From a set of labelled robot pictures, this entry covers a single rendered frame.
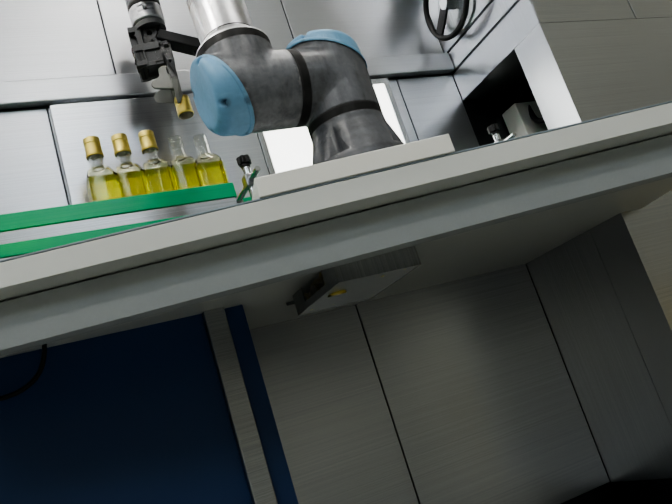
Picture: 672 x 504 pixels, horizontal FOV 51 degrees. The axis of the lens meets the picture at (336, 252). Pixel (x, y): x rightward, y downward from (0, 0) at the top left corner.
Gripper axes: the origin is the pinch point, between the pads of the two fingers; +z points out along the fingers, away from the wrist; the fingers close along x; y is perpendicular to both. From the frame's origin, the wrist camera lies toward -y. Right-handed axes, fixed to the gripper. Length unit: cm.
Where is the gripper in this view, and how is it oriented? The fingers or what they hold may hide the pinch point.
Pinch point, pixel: (181, 101)
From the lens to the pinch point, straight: 162.4
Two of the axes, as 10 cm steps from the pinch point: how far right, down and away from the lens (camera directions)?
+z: 3.1, 9.2, -2.3
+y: -9.4, 2.6, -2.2
